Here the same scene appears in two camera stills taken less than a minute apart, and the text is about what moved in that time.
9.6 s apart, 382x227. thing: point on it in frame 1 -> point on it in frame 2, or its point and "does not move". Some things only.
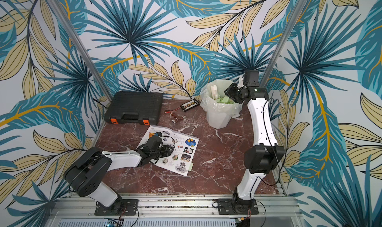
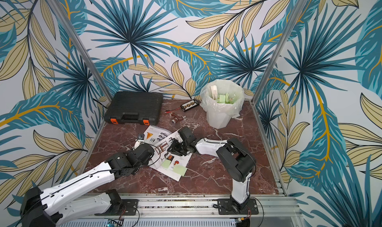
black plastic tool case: x=140 y=108 does not move
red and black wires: x=170 y=111 does not move
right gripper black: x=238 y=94 -> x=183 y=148
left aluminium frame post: x=80 y=45 does not move
